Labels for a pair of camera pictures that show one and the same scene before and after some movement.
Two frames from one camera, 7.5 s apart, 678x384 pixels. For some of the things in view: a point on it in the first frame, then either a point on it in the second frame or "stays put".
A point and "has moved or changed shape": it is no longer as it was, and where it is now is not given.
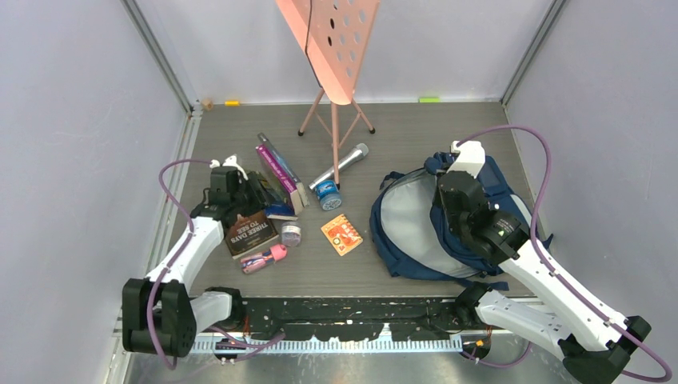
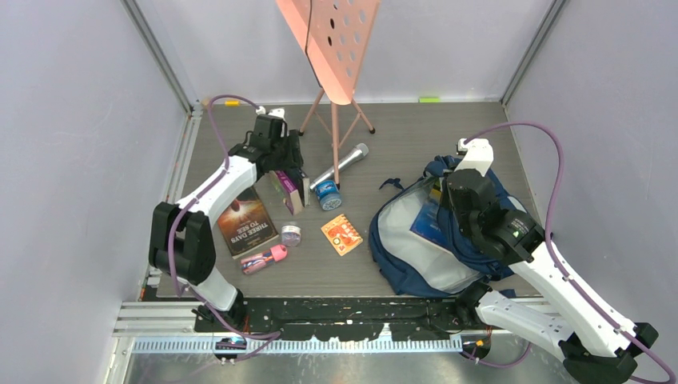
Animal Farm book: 281,211 to 425,222
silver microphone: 358,153 stays put
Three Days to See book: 248,232 stays put
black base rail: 354,318 stays put
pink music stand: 335,36 stays put
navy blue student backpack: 405,242 has moved or changed shape
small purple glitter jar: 291,234 stays put
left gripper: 261,198 to 290,142
